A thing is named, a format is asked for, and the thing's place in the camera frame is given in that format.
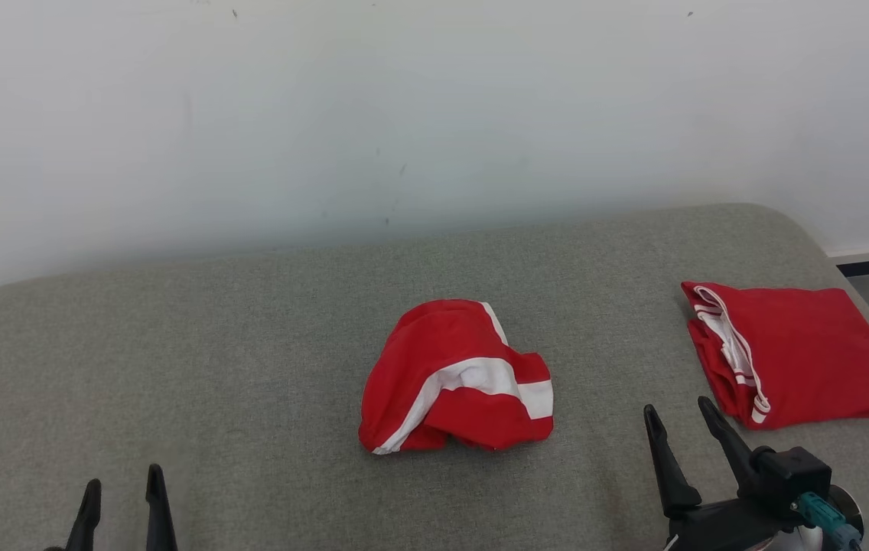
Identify grey fabric sofa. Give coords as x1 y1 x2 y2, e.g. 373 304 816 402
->
0 203 869 551

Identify red basketball jersey white sleeves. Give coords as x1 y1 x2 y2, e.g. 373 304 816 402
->
681 280 869 431

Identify right camera cable teal plug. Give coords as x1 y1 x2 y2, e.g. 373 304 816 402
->
797 492 864 551

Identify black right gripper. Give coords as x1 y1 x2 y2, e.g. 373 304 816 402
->
643 396 796 551

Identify red shorts white stripe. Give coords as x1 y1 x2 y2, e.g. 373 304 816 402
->
358 298 555 456

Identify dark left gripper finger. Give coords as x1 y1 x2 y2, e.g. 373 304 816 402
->
66 478 103 551
145 463 178 551

